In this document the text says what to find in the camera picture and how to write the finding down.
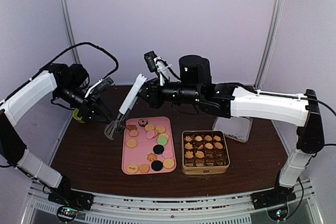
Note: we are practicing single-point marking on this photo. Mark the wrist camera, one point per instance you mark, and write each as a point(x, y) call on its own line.
point(99, 86)
point(159, 66)

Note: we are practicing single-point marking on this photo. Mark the gold cookie tin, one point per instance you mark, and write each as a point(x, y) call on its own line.
point(216, 159)

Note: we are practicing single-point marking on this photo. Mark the pink plastic tray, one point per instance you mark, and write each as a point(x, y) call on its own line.
point(145, 146)

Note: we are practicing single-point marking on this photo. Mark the star butter cookie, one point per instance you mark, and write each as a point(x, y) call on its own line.
point(152, 157)

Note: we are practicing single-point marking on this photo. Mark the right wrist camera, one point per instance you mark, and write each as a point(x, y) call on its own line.
point(159, 66)

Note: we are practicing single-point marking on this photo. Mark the silver tin lid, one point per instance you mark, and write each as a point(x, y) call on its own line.
point(235, 128)

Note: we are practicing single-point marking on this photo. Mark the metal serving tongs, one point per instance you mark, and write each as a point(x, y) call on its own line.
point(119, 123)

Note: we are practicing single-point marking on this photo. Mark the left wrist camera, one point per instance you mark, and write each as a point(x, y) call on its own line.
point(99, 86)

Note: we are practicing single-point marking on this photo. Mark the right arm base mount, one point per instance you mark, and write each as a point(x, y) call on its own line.
point(274, 202)

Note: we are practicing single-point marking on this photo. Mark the left aluminium frame post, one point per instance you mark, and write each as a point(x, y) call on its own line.
point(67, 22)

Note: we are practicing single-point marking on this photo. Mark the plain round cookie bottom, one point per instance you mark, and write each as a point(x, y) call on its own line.
point(144, 168)

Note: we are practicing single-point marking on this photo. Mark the beige round biscuit corner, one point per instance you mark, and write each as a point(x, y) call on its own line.
point(169, 163)

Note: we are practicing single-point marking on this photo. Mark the pink sandwich cookie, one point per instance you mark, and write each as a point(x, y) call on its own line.
point(167, 154)
point(150, 134)

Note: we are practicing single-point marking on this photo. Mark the right aluminium frame post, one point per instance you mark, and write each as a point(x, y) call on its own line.
point(269, 44)

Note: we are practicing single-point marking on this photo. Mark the black sandwich cookie lower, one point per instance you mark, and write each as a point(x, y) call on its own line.
point(157, 165)

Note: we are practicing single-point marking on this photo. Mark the beige round biscuit top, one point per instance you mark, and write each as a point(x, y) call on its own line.
point(149, 127)

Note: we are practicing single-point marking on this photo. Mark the beige round biscuit left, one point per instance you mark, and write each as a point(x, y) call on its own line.
point(131, 143)

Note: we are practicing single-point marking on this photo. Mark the brown leaf cookie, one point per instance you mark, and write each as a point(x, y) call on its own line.
point(188, 138)

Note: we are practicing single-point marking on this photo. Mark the black sandwich cookie upper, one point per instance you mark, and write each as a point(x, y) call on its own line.
point(158, 149)

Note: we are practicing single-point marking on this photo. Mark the green sandwich cookie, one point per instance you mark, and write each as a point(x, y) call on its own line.
point(162, 140)

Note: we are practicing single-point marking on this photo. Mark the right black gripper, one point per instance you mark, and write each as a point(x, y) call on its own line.
point(153, 97)

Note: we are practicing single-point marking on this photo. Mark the pink sandwich cookie lower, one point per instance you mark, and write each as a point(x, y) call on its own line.
point(167, 154)

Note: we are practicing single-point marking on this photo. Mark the leaf cookie second row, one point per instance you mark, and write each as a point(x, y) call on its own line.
point(188, 146)

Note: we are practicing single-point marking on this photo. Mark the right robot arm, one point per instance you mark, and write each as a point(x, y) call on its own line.
point(227, 100)

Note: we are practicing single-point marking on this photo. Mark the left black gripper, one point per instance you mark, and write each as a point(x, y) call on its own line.
point(87, 103)

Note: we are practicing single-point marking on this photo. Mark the aluminium frame post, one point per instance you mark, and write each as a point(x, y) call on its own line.
point(67, 22)
point(269, 44)

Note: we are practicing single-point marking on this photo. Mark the black sandwich cookie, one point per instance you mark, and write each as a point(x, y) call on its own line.
point(157, 165)
point(158, 149)

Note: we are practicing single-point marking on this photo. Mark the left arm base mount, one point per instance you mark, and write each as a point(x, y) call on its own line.
point(70, 208)

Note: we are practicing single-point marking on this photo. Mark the pink sandwich cookie upper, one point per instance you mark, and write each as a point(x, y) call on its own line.
point(150, 134)

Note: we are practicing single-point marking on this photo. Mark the beige round biscuit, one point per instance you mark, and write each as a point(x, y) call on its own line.
point(131, 143)
point(164, 135)
point(149, 127)
point(160, 128)

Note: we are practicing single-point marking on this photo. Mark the chocolate sprinkle donut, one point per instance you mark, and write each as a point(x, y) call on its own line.
point(142, 122)

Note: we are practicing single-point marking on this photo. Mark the green plastic bowl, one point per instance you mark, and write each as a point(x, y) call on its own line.
point(76, 117)

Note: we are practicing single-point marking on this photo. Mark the biscuit with pink stick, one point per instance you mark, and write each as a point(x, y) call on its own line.
point(132, 168)

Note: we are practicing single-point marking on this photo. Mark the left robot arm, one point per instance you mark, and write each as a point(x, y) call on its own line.
point(21, 121)

